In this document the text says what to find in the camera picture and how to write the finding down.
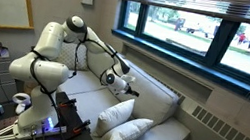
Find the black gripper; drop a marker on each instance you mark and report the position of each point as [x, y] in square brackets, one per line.
[128, 90]

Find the plain white pillow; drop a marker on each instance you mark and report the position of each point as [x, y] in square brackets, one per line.
[128, 133]
[112, 117]

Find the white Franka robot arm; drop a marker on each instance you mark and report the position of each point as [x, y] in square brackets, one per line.
[47, 71]

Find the grey fabric couch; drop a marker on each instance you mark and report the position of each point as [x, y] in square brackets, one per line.
[161, 99]

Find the black orange clamp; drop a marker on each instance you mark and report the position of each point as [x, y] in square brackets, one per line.
[68, 103]
[82, 125]

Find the grey patterned pillow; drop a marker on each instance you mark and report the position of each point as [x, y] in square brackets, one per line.
[68, 56]

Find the white truck outside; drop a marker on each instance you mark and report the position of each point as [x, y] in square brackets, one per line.
[199, 27]

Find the wide teal framed window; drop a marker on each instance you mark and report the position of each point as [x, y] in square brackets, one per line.
[217, 40]

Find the pedestrian in red shirt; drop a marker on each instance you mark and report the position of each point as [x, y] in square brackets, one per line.
[241, 38]

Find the silver robot base rail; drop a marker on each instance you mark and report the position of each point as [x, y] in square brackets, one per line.
[54, 130]

